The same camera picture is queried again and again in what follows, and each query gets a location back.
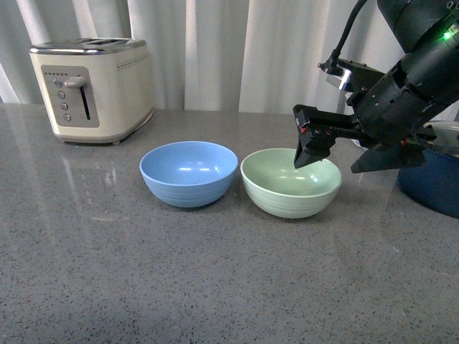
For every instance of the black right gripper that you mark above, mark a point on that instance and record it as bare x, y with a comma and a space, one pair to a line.
414, 91

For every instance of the green bowl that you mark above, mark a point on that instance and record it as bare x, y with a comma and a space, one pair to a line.
275, 186

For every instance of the blue bowl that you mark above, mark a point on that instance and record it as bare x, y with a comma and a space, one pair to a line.
189, 174

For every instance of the blue saucepan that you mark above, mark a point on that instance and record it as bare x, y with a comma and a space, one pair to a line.
434, 184

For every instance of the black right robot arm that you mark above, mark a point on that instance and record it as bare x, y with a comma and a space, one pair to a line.
420, 27

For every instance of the cream toaster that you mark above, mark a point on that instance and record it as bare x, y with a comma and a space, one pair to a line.
95, 90

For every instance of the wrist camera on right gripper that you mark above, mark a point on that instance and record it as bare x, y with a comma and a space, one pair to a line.
349, 76

